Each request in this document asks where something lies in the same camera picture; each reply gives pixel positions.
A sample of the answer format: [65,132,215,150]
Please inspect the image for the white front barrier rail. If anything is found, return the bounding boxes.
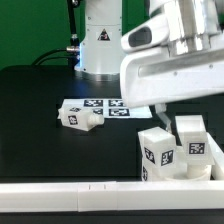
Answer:
[0,181,224,213]

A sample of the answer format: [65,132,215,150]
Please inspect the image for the white right barrier rail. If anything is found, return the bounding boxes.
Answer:
[207,134,224,181]

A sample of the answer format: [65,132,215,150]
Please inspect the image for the black pole with connector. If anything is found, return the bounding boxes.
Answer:
[66,0,81,67]

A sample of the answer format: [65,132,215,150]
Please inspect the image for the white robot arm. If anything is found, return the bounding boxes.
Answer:
[75,0,224,123]

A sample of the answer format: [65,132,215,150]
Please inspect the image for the black cables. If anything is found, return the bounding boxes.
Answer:
[31,48,78,66]

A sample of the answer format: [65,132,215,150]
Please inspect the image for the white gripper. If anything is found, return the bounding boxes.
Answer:
[120,15,224,133]

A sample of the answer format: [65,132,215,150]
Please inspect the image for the white barrier rail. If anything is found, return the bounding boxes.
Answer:
[207,134,224,181]
[0,181,224,213]

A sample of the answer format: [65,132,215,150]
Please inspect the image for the white round stool seat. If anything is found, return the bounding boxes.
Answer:
[141,146,213,183]

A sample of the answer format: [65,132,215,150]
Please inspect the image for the paper sheet with markers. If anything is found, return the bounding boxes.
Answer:
[62,98,152,119]

